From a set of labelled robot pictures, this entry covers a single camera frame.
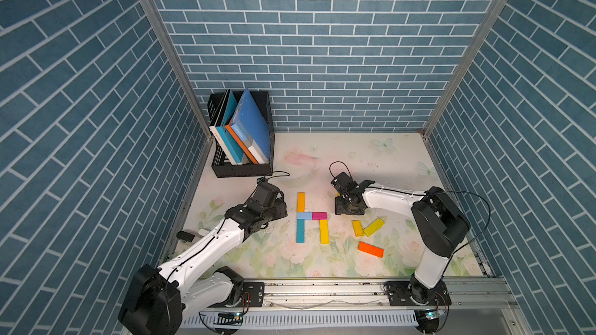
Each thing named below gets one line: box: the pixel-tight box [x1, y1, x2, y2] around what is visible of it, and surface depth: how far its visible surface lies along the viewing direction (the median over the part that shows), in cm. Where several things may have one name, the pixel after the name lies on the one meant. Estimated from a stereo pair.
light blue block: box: [297, 211, 312, 221], surface depth 93 cm
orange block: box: [357, 241, 385, 259], surface depth 85 cm
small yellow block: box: [351, 220, 364, 237], surface depth 90 cm
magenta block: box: [311, 211, 328, 222], surface depth 93 cm
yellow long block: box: [319, 218, 330, 246], surface depth 89 cm
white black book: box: [208, 88, 237, 166], surface depth 86 cm
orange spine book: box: [225, 121, 259, 165], surface depth 89 cm
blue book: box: [230, 88, 271, 164], surface depth 100 cm
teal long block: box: [296, 218, 305, 244], surface depth 88 cm
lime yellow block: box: [363, 217, 385, 238], surface depth 91 cm
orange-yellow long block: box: [297, 192, 307, 213], surface depth 98 cm
